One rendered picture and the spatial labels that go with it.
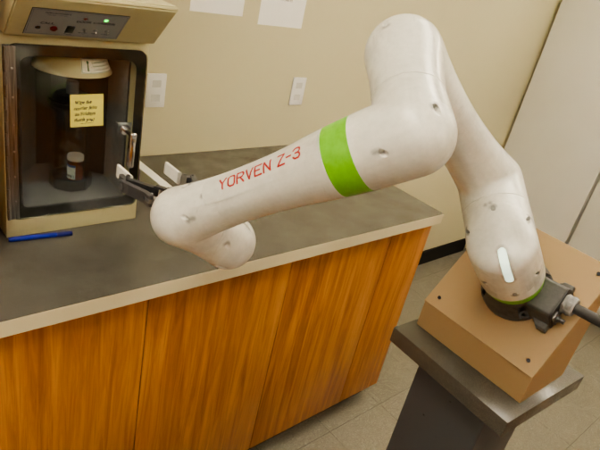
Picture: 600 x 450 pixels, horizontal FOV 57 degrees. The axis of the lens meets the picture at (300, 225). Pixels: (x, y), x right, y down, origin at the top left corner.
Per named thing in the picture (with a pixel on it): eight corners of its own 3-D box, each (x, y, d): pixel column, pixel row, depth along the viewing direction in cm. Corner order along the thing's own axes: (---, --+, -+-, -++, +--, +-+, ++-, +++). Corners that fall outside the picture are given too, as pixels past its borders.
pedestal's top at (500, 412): (577, 388, 129) (584, 376, 128) (500, 437, 110) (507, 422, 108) (470, 311, 151) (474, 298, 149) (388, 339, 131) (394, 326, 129)
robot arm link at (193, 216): (357, 209, 86) (351, 148, 91) (320, 178, 77) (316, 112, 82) (179, 262, 102) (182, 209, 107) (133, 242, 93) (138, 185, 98)
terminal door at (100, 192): (10, 219, 127) (4, 42, 110) (135, 203, 147) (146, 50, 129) (11, 220, 127) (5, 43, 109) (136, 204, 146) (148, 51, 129)
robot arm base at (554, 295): (622, 304, 110) (622, 293, 105) (581, 365, 108) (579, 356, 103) (506, 246, 126) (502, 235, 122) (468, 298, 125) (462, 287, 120)
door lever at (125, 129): (127, 160, 139) (116, 161, 137) (130, 124, 135) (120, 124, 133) (136, 169, 135) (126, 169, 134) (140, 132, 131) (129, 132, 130)
